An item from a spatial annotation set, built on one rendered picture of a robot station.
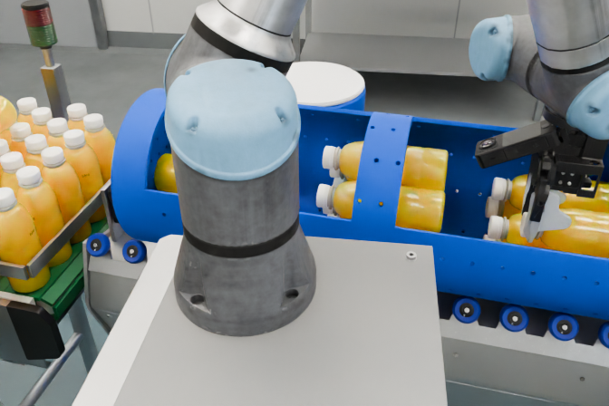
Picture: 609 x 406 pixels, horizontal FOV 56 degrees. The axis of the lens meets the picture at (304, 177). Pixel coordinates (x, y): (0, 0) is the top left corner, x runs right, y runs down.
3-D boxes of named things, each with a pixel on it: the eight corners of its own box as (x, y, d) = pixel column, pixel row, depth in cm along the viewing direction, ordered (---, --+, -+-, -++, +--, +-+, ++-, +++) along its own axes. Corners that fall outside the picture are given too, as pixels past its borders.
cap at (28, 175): (24, 173, 106) (21, 165, 105) (44, 174, 106) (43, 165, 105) (14, 185, 103) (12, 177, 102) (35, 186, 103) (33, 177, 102)
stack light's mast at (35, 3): (53, 72, 143) (37, 7, 134) (32, 69, 144) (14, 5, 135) (68, 62, 148) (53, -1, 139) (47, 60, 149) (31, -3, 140)
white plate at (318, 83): (304, 113, 137) (304, 118, 138) (386, 83, 152) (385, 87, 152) (240, 77, 155) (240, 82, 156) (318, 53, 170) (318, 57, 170)
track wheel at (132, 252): (144, 241, 105) (149, 241, 107) (122, 236, 106) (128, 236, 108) (140, 265, 105) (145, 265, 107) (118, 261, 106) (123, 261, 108)
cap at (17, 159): (27, 165, 109) (24, 157, 108) (5, 172, 107) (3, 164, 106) (20, 157, 111) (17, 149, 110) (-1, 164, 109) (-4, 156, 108)
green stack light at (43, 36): (48, 48, 139) (43, 28, 137) (24, 45, 141) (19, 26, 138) (63, 39, 144) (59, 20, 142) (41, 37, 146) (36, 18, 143)
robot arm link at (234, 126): (182, 257, 51) (161, 120, 43) (175, 177, 62) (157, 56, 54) (314, 236, 53) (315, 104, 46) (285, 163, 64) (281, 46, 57)
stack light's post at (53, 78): (127, 360, 204) (53, 69, 144) (117, 358, 205) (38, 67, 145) (132, 351, 207) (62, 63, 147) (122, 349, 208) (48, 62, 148)
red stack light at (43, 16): (43, 28, 136) (38, 12, 134) (19, 25, 138) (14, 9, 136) (59, 19, 142) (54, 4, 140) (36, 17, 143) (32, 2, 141)
